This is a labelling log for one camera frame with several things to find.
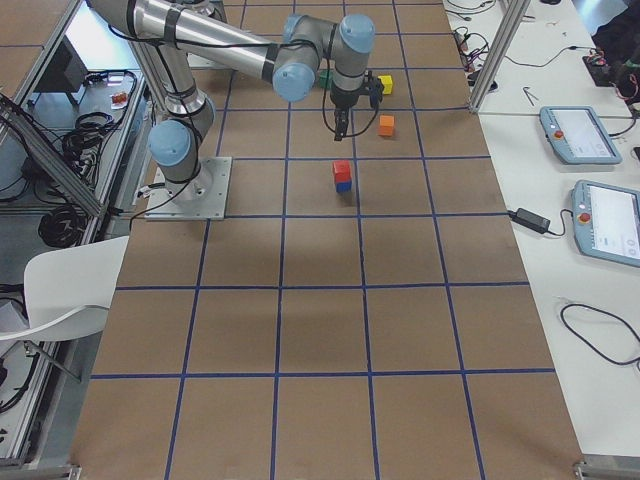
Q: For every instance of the green wooden block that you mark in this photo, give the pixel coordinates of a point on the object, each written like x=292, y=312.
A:
x=324, y=79

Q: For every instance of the far teach pendant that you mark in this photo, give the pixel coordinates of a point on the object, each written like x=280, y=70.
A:
x=577, y=136

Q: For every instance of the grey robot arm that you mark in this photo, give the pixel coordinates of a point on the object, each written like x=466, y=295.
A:
x=167, y=32

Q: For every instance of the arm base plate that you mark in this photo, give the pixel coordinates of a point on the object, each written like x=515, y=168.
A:
x=201, y=63
x=204, y=198

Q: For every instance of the aluminium frame post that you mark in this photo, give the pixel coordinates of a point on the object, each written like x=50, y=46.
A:
x=504, y=35

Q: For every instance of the near teach pendant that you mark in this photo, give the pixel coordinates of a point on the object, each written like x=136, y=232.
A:
x=606, y=222

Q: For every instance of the orange wooden block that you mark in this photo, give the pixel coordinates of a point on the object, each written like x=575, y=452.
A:
x=386, y=126

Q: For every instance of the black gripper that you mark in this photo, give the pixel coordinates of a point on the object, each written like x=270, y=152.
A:
x=344, y=98

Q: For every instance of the yellow wooden block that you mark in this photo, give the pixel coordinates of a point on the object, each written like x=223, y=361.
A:
x=387, y=83

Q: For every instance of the red snack packet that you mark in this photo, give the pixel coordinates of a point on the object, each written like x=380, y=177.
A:
x=119, y=99

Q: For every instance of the white chair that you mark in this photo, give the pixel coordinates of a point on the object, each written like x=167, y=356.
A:
x=67, y=294

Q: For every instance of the blue wooden block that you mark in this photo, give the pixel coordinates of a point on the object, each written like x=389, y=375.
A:
x=343, y=186

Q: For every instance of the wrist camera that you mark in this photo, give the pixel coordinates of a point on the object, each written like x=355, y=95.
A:
x=375, y=90

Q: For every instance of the black power brick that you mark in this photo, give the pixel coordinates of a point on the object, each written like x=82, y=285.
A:
x=529, y=220

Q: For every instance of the teach pendant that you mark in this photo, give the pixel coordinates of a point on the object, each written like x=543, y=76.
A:
x=577, y=136
x=606, y=222

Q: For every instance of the allen key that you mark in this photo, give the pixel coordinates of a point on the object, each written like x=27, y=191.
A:
x=530, y=96

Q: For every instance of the red wooden block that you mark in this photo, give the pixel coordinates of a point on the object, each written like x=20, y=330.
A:
x=341, y=171

